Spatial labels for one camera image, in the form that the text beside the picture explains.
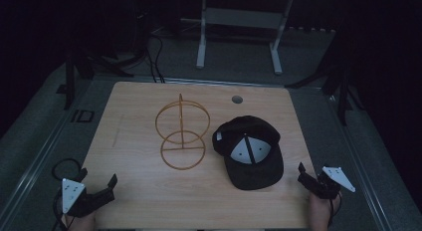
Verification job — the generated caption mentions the metal floor rail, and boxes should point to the metal floor rail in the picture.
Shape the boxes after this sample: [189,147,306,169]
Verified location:
[322,88,397,231]
[0,79,101,231]

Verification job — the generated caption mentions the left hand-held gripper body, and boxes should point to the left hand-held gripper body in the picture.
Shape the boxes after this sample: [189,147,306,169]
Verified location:
[61,177,116,219]

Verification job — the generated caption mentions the black tripod stand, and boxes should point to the black tripod stand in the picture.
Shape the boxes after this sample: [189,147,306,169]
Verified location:
[55,41,151,112]
[285,35,366,126]

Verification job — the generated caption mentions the gold wire hat stand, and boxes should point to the gold wire hat stand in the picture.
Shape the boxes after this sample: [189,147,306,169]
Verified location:
[154,93,212,171]

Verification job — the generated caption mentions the black floor cables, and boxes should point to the black floor cables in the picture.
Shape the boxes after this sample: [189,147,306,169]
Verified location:
[144,31,167,85]

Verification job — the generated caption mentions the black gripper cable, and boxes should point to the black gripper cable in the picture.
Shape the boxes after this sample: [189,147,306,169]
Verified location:
[51,157,86,231]
[325,190,343,229]

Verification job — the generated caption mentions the black floor socket box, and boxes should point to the black floor socket box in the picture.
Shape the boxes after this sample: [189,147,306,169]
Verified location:
[71,109,96,124]

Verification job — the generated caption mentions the person's right hand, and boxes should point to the person's right hand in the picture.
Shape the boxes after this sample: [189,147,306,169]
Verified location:
[308,192,342,231]

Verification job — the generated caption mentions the white metal desk frame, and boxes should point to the white metal desk frame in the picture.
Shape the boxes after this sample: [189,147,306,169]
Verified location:
[180,0,295,76]

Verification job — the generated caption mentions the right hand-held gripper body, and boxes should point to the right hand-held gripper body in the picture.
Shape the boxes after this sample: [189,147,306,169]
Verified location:
[297,166,356,201]

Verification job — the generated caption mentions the black baseball cap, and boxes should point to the black baseball cap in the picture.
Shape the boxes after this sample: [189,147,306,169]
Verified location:
[211,115,285,191]

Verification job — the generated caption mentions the person's left hand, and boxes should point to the person's left hand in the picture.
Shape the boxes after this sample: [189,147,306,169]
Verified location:
[61,210,99,231]

